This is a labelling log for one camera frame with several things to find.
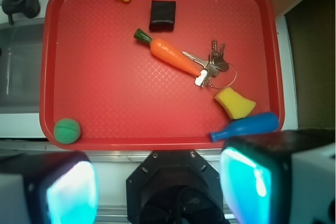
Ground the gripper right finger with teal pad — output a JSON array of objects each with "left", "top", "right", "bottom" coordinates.
[{"left": 219, "top": 129, "right": 335, "bottom": 223}]

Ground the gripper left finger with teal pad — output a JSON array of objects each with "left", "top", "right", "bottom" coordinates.
[{"left": 1, "top": 152, "right": 99, "bottom": 223}]

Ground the orange toy carrot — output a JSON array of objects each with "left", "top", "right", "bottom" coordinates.
[{"left": 133, "top": 28, "right": 201, "bottom": 77}]

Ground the blue toy bottle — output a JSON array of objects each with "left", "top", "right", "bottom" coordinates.
[{"left": 210, "top": 112, "right": 279, "bottom": 143}]

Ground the green textured ball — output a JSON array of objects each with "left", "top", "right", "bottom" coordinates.
[{"left": 54, "top": 118, "right": 81, "bottom": 144}]

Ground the yellow sponge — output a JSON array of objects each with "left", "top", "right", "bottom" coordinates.
[{"left": 214, "top": 87, "right": 256, "bottom": 120}]

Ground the silver key bunch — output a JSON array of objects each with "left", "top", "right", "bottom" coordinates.
[{"left": 182, "top": 39, "right": 237, "bottom": 90}]

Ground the red plastic tray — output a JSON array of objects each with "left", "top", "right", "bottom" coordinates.
[{"left": 40, "top": 0, "right": 285, "bottom": 151}]

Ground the steel sink basin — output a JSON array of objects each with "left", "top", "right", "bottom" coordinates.
[{"left": 1, "top": 24, "right": 44, "bottom": 114}]

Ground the black faucet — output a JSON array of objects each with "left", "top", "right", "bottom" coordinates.
[{"left": 1, "top": 0, "right": 40, "bottom": 25}]

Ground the black rectangular block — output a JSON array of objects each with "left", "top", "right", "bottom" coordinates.
[{"left": 149, "top": 0, "right": 176, "bottom": 31}]

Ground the black octagonal mount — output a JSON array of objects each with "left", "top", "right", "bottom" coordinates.
[{"left": 126, "top": 150, "right": 229, "bottom": 223}]

